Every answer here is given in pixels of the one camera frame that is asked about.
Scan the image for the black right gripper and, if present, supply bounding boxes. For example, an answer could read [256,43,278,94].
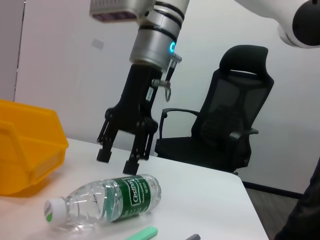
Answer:
[96,63,168,176]

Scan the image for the clear green-label water bottle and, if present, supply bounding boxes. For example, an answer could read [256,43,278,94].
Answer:
[43,173,162,232]

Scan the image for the mint green pen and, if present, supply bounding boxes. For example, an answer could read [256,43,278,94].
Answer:
[125,225,159,240]

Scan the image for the yellow plastic storage bin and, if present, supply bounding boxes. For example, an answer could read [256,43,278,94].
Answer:
[0,99,70,197]

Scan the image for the black mesh office chair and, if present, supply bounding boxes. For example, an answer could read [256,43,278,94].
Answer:
[154,44,275,176]

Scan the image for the dark robot torso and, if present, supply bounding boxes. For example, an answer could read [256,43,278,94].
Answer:
[274,156,320,240]

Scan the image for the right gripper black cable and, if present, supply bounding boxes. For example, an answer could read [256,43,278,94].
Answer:
[151,52,183,103]

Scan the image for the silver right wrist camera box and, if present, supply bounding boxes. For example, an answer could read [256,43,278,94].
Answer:
[89,0,156,24]

